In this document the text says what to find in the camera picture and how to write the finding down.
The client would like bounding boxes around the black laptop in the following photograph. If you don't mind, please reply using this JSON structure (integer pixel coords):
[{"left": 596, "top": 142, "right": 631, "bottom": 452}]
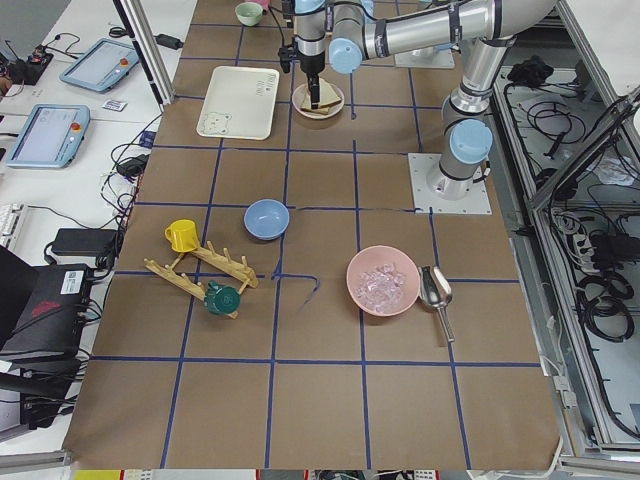
[{"left": 1, "top": 247, "right": 93, "bottom": 440}]

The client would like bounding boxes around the black power adapter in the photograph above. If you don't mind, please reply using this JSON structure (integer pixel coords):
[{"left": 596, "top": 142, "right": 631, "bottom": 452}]
[{"left": 51, "top": 228, "right": 116, "bottom": 257}]

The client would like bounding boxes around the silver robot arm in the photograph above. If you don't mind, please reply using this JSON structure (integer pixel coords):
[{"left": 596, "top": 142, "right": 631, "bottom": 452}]
[
  {"left": 278, "top": 0, "right": 555, "bottom": 201},
  {"left": 283, "top": 1, "right": 410, "bottom": 59}
]

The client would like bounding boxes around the bread slice under egg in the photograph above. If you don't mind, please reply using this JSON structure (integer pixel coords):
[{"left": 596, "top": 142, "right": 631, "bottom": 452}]
[{"left": 300, "top": 103, "right": 344, "bottom": 119}]

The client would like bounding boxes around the blue bowl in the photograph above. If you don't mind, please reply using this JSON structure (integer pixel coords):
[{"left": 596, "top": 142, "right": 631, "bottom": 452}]
[{"left": 244, "top": 199, "right": 290, "bottom": 241}]

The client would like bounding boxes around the blue teach pendant near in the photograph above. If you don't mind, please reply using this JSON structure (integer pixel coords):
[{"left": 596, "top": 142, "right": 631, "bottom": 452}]
[{"left": 6, "top": 104, "right": 91, "bottom": 169}]

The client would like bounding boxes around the metal scoop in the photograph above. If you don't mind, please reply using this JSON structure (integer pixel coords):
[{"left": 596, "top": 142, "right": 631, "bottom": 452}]
[{"left": 419, "top": 266, "right": 455, "bottom": 343}]

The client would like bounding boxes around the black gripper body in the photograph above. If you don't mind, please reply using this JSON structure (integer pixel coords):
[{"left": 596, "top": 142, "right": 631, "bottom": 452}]
[{"left": 278, "top": 43, "right": 325, "bottom": 77}]

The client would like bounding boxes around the aluminium frame post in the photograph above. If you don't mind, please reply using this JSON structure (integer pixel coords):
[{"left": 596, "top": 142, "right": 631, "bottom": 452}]
[{"left": 113, "top": 0, "right": 175, "bottom": 107}]

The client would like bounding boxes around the blue teach pendant far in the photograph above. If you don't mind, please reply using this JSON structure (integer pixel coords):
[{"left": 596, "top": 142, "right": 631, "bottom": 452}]
[{"left": 59, "top": 38, "right": 139, "bottom": 93}]

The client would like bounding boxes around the cream round plate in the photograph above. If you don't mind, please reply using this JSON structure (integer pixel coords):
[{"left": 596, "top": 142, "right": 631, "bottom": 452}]
[{"left": 291, "top": 83, "right": 345, "bottom": 120}]

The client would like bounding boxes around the yellow cup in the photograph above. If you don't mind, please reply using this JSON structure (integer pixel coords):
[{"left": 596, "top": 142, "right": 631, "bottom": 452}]
[{"left": 164, "top": 219, "right": 200, "bottom": 253}]

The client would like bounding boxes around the pink bowl with ice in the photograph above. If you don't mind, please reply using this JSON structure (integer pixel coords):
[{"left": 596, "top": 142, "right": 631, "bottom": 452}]
[{"left": 346, "top": 245, "right": 421, "bottom": 317}]

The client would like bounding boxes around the cream bear tray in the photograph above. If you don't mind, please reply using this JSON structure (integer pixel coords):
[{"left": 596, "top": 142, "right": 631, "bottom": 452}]
[{"left": 196, "top": 66, "right": 280, "bottom": 141}]

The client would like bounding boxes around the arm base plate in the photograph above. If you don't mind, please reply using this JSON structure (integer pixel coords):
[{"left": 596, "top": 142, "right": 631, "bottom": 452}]
[
  {"left": 408, "top": 153, "right": 492, "bottom": 215},
  {"left": 394, "top": 46, "right": 455, "bottom": 70}
]

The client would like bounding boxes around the blue teach pendant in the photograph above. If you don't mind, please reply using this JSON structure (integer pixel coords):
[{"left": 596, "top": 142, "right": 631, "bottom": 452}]
[
  {"left": 59, "top": 38, "right": 139, "bottom": 93},
  {"left": 6, "top": 104, "right": 91, "bottom": 169}
]

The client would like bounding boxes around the bread slice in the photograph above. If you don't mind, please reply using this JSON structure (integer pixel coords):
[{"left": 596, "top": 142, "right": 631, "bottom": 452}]
[
  {"left": 300, "top": 78, "right": 341, "bottom": 109},
  {"left": 300, "top": 103, "right": 344, "bottom": 119}
]

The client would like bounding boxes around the dark green cup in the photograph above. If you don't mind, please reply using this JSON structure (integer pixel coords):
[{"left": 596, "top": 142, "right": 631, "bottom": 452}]
[{"left": 203, "top": 281, "right": 241, "bottom": 315}]

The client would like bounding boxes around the pink cloth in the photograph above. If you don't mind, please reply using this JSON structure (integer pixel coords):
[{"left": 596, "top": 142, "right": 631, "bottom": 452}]
[{"left": 255, "top": 0, "right": 270, "bottom": 11}]

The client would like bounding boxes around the wooden dish rack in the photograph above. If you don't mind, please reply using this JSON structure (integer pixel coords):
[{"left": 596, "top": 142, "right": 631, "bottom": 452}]
[{"left": 143, "top": 240, "right": 261, "bottom": 319}]

